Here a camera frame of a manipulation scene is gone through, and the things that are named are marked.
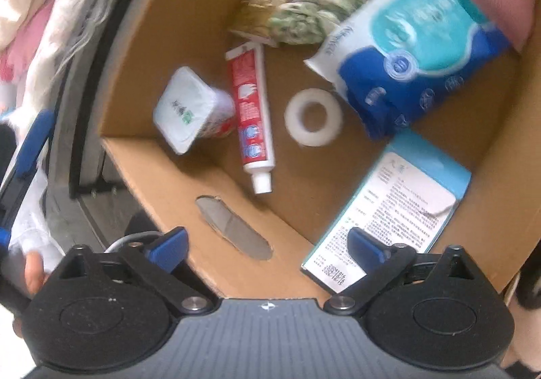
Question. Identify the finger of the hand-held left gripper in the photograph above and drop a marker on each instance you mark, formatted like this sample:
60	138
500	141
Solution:
36	142

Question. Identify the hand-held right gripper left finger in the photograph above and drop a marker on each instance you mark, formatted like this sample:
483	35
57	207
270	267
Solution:
169	248

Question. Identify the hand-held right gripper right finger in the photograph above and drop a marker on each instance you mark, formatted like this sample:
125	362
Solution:
365	248

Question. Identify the blue white box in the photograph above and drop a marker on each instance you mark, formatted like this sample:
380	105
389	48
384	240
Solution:
401	193

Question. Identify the yogurt cup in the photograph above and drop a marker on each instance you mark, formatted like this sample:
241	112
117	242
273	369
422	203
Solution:
181	112

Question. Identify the cardboard box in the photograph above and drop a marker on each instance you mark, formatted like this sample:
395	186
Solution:
190	45

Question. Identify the person's left hand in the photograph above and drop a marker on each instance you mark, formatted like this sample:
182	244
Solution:
34	275

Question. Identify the white cloth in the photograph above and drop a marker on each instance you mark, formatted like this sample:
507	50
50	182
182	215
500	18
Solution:
36	218

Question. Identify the pink quilt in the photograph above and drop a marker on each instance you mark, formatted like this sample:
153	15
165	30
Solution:
21	49

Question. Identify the white tape roll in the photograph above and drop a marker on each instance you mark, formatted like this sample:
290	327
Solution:
296	125

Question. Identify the red toothpaste tube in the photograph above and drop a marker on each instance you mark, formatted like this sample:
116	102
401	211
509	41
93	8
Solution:
251	108

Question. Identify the blue white wipes pack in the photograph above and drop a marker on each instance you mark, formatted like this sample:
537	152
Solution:
414	45

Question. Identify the green white scrunchie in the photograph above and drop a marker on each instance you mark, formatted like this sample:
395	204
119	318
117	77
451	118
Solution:
317	6

